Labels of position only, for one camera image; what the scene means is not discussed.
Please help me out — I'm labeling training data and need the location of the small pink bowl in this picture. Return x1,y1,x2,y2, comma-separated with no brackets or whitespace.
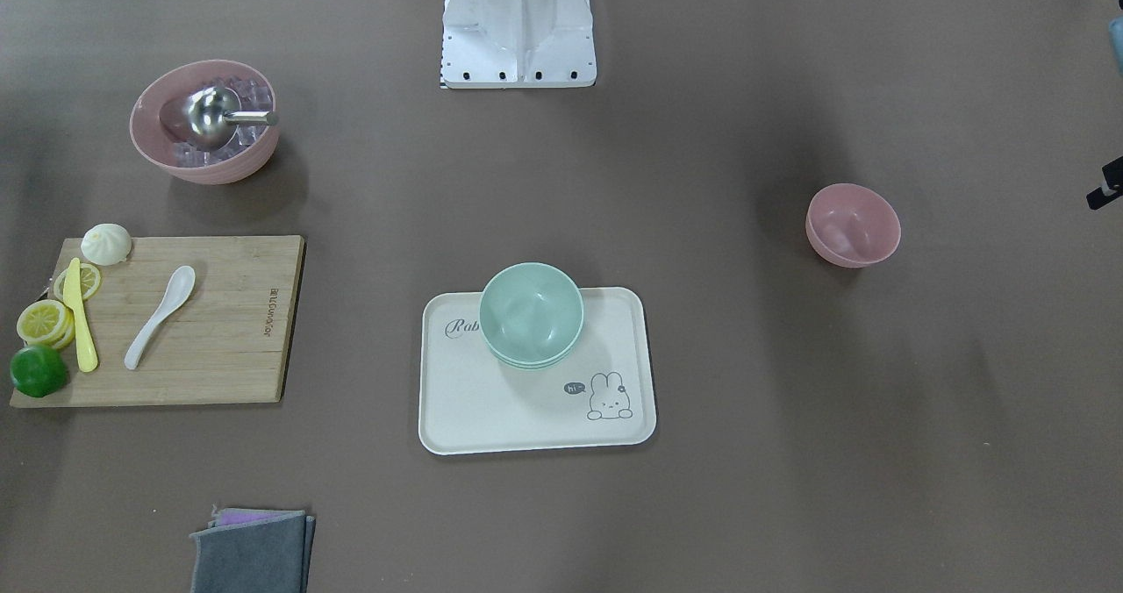
804,182,902,270

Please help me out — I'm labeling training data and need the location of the white ceramic spoon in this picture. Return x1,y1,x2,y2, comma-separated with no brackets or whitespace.
124,265,197,370

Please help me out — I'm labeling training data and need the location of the large pink bowl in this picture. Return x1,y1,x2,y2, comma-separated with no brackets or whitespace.
129,60,280,185

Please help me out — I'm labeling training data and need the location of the cream rabbit tray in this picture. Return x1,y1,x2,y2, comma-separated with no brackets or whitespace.
418,288,657,454

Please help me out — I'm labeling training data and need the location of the bamboo cutting board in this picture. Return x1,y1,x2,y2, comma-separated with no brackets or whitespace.
11,236,305,409

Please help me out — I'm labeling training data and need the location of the metal ice scoop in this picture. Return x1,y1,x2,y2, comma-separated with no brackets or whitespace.
182,86,279,152

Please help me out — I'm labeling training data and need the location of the grey folded cloth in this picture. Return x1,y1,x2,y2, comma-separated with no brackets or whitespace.
190,508,316,592

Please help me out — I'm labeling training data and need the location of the purple cloth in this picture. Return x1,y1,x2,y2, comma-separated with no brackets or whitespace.
208,508,291,526

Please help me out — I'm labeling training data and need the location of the lemon slice back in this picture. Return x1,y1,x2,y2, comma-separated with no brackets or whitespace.
52,262,102,301

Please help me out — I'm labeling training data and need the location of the yellow plastic knife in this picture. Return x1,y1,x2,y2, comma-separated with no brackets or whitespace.
61,257,99,373

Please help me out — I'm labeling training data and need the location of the green lime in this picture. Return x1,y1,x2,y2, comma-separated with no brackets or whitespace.
9,345,69,398

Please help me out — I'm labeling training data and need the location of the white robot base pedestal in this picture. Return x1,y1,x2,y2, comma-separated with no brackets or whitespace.
439,0,597,89

